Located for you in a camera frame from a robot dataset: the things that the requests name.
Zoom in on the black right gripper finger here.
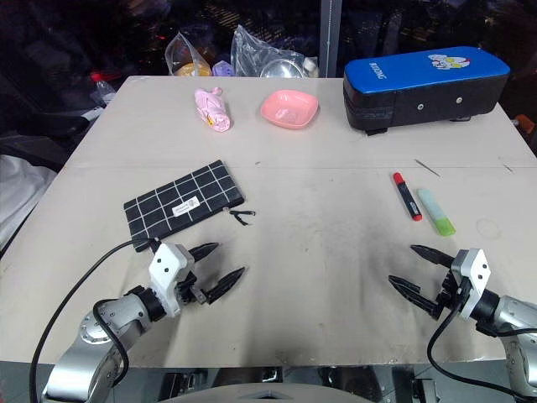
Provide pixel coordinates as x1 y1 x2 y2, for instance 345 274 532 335
387 275 444 322
409 244 456 268

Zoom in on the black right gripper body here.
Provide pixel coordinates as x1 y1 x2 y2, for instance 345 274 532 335
435 268 468 316

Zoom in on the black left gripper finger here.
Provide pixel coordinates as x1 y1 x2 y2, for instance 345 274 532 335
187 242 222 265
204 266 247 305

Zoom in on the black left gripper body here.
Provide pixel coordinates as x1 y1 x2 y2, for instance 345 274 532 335
175 269 209 314

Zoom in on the black grid pencil pouch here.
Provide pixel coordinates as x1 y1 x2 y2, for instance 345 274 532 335
123 159 258 254

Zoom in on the green translucent highlighter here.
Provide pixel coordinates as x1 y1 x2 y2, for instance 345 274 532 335
415 187 456 238

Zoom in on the red and black marker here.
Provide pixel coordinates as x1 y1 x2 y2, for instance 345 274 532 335
392 171 424 222

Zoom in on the thin metal pin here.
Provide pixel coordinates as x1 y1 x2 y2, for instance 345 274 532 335
414 158 442 178

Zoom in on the rounded grey robot body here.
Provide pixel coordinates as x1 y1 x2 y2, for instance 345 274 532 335
159 379 381 403

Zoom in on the pink folded umbrella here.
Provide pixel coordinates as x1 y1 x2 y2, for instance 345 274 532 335
193 86 233 134

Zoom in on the pink plastic bowl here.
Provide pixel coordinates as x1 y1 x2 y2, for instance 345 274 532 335
259 90 321 131

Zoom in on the blue and black padded box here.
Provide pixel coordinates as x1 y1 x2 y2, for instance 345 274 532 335
342 45 512 137

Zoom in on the purple translucent plastic bag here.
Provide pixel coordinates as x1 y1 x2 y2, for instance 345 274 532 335
211 59 234 78

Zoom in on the clear bag with yellow item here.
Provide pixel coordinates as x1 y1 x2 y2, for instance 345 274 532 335
164 31 213 78

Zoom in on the plastic bottle with red cap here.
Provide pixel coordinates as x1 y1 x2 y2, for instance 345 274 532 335
88 71 117 107

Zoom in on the white cloth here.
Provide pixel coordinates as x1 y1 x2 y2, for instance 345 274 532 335
0 154 58 249

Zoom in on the clear glass bowl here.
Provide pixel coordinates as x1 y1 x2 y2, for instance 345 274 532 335
258 58 306 80

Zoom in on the crumpled clear plastic bag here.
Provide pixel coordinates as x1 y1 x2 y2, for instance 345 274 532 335
230 24 321 80

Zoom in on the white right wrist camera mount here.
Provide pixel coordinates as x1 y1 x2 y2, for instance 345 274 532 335
450 248 493 322

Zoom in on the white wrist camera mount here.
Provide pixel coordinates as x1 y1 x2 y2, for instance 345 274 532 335
148 242 196 317
450 248 493 322

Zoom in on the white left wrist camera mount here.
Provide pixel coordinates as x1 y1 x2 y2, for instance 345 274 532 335
148 242 196 317

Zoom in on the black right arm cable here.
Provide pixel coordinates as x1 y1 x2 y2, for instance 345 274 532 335
426 280 537 398

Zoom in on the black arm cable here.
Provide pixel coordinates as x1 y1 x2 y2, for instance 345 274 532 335
426 280 537 398
29 238 163 403

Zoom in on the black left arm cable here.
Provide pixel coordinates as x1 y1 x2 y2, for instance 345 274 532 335
29 238 163 403

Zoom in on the grey metal post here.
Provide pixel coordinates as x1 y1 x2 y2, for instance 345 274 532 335
320 0 343 79

